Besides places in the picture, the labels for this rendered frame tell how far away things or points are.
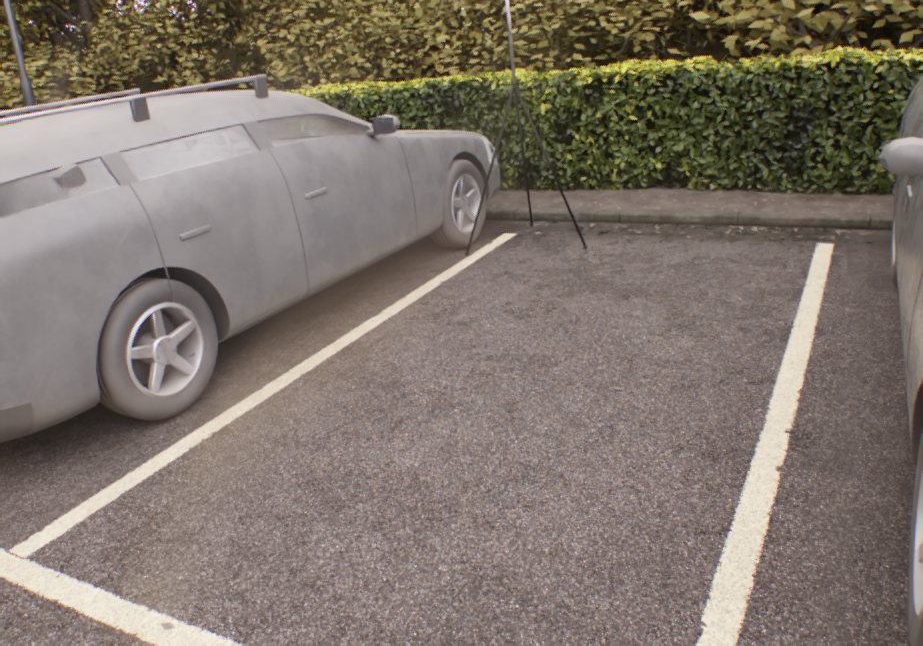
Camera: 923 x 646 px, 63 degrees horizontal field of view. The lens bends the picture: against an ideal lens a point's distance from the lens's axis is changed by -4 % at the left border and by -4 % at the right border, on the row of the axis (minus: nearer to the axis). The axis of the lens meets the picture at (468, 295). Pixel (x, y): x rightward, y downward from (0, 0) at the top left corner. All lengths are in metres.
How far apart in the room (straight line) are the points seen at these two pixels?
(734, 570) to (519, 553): 0.65
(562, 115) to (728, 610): 5.28
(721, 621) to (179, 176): 2.97
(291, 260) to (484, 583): 2.37
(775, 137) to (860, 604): 4.72
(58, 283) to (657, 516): 2.46
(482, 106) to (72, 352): 4.73
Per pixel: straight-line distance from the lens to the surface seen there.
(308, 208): 4.45
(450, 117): 7.48
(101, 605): 2.84
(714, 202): 6.51
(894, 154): 2.80
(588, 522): 2.72
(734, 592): 2.46
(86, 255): 3.56
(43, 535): 3.33
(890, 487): 3.00
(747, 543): 2.64
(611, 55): 8.94
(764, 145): 6.69
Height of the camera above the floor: 1.57
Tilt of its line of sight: 19 degrees down
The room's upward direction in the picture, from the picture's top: 6 degrees counter-clockwise
